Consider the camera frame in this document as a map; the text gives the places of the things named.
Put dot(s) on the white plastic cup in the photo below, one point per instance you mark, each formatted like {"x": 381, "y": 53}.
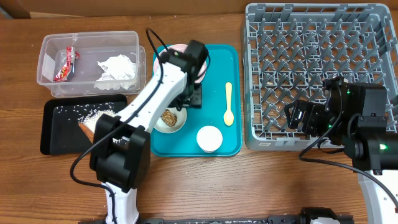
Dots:
{"x": 209, "y": 139}

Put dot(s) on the yellow plastic spoon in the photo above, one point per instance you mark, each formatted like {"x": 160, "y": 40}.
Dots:
{"x": 228, "y": 115}

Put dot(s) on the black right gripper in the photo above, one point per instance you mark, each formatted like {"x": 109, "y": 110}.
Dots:
{"x": 313, "y": 114}

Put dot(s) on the black food waste tray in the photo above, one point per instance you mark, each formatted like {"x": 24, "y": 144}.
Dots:
{"x": 61, "y": 133}

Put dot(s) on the teal plastic tray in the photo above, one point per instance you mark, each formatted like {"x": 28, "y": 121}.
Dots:
{"x": 224, "y": 68}

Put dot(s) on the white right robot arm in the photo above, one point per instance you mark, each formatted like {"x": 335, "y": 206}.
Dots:
{"x": 354, "y": 119}

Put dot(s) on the white paper napkin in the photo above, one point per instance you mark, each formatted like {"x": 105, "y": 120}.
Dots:
{"x": 118, "y": 72}

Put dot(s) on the white bowl with food scraps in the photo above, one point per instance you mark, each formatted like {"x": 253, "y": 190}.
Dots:
{"x": 181, "y": 116}

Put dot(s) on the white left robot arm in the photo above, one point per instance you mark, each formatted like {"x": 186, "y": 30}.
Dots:
{"x": 121, "y": 151}

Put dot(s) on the white rice pile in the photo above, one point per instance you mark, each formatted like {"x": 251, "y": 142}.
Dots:
{"x": 93, "y": 119}

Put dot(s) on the black rail at table edge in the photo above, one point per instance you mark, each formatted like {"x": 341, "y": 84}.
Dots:
{"x": 307, "y": 215}

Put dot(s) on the orange carrot piece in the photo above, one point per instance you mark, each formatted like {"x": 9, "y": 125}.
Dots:
{"x": 89, "y": 134}

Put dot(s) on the red snack wrapper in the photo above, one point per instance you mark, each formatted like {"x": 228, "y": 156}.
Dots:
{"x": 67, "y": 68}

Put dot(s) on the brown food scraps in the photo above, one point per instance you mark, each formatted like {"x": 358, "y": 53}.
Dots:
{"x": 169, "y": 118}

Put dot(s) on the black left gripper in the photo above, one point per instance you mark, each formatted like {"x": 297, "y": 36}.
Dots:
{"x": 196, "y": 102}

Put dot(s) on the grey plastic dish rack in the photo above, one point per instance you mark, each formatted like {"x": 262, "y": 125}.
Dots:
{"x": 289, "y": 48}

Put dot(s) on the pink round plate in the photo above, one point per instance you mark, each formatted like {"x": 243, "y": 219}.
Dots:
{"x": 181, "y": 48}

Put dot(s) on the clear plastic waste bin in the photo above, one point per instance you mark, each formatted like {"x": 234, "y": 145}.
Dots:
{"x": 93, "y": 47}

